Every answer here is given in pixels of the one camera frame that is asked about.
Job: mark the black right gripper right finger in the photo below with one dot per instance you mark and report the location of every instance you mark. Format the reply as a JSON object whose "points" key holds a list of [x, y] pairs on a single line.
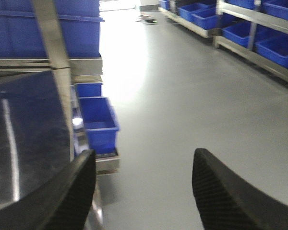
{"points": [[225, 201]]}

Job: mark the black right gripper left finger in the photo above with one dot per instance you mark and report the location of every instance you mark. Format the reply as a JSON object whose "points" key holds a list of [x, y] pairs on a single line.
{"points": [[62, 203]]}

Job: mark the lower blue plastic bin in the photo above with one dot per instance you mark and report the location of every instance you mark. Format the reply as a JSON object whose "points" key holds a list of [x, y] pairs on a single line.
{"points": [[98, 117]]}

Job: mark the blue plastic bin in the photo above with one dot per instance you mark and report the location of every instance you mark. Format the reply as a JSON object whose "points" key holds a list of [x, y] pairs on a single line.
{"points": [[36, 28], [98, 117]]}

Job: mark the steel shelving with bins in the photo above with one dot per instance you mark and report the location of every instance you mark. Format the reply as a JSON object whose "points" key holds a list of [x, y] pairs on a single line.
{"points": [[256, 30]]}

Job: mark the right blue plastic bin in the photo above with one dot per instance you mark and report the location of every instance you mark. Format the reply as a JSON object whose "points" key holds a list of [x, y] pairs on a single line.
{"points": [[36, 28]]}

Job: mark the stainless steel rack frame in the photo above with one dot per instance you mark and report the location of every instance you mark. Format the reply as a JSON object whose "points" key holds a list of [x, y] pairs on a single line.
{"points": [[70, 61]]}

